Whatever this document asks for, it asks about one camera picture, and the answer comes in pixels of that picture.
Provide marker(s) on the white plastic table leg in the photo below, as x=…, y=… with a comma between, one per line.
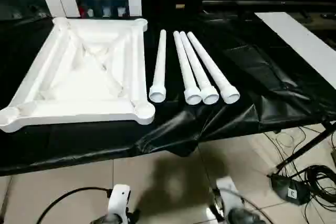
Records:
x=210, y=64
x=195, y=64
x=183, y=64
x=159, y=64

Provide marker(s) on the white plastic table top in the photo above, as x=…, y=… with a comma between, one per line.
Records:
x=78, y=77

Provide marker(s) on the black mat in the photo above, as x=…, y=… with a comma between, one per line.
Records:
x=249, y=72

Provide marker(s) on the small tan block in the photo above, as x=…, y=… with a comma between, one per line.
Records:
x=180, y=6

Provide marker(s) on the white flat board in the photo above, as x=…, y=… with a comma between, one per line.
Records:
x=302, y=40

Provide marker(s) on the black box with label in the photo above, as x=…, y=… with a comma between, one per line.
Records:
x=291, y=191

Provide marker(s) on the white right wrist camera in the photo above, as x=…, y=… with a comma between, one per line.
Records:
x=225, y=190

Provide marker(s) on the black rail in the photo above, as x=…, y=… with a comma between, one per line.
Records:
x=262, y=3

